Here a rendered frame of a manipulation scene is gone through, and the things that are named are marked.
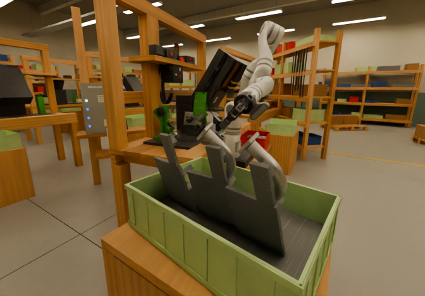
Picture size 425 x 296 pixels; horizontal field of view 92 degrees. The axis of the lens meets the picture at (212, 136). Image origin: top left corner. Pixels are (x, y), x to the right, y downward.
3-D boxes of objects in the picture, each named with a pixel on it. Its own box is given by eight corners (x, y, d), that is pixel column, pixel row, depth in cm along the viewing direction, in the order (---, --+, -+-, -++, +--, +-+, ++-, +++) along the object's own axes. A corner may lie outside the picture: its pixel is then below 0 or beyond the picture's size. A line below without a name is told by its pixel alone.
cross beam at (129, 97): (197, 98, 264) (197, 90, 261) (116, 104, 146) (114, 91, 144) (193, 98, 265) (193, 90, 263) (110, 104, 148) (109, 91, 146)
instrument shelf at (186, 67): (205, 71, 231) (205, 67, 230) (155, 60, 149) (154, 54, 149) (186, 71, 240) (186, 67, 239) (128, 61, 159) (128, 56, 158)
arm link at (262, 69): (251, 98, 91) (255, 74, 96) (270, 95, 86) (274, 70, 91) (244, 89, 86) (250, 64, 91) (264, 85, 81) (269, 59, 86)
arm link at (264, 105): (269, 107, 72) (274, 100, 76) (246, 85, 72) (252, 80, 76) (253, 122, 78) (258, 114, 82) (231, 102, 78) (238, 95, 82)
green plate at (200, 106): (208, 117, 186) (210, 94, 186) (204, 115, 178) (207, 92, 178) (196, 116, 190) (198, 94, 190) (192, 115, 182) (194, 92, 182)
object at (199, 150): (250, 134, 257) (250, 122, 253) (197, 183, 121) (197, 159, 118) (239, 133, 262) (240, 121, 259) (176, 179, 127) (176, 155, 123)
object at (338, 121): (348, 126, 762) (350, 114, 752) (367, 130, 685) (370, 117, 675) (319, 126, 743) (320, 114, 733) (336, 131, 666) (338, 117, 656)
